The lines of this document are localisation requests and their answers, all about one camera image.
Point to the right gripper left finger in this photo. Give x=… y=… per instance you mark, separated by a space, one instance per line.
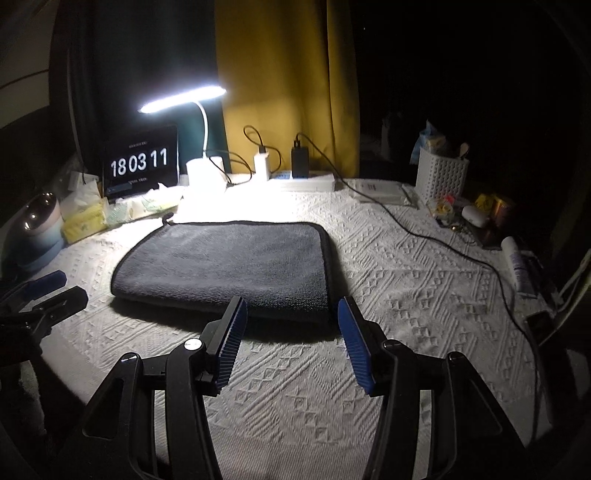
x=121 y=411

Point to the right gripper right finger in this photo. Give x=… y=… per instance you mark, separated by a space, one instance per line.
x=471 y=435

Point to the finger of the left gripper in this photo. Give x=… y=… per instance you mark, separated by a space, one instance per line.
x=34 y=289
x=27 y=329

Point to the purple and grey towel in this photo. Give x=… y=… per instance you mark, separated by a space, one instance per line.
x=281 y=270

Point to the pastel pot with steel lid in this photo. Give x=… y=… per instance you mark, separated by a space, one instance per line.
x=35 y=237

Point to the yellow tissue pack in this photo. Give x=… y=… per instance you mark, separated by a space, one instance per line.
x=83 y=213

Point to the leaf-patterned face towel pack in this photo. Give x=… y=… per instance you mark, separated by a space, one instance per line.
x=153 y=202

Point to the tablet showing clock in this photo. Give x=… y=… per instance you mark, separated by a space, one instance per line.
x=139 y=162

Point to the white tube bottle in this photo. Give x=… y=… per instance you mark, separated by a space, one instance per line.
x=517 y=268

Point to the white textured tablecloth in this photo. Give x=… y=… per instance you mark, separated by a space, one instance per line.
x=292 y=408

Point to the white desk lamp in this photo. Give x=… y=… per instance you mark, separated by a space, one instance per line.
x=201 y=169

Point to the small yellow snack boxes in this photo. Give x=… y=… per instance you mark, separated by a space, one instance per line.
x=494 y=207

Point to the dark teal curtain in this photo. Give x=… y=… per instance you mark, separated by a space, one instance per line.
x=107 y=58

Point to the white USB charger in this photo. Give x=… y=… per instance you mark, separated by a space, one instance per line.
x=261 y=165

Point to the white perforated basket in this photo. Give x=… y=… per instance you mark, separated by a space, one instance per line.
x=440 y=176

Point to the flat white wipes packet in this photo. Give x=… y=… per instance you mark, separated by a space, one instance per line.
x=383 y=191

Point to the white power strip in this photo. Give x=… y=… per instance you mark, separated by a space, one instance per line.
x=317 y=181

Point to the black power adapter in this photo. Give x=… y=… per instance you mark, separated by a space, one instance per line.
x=300 y=161

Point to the yellow curtain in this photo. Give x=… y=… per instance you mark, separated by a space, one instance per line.
x=289 y=67

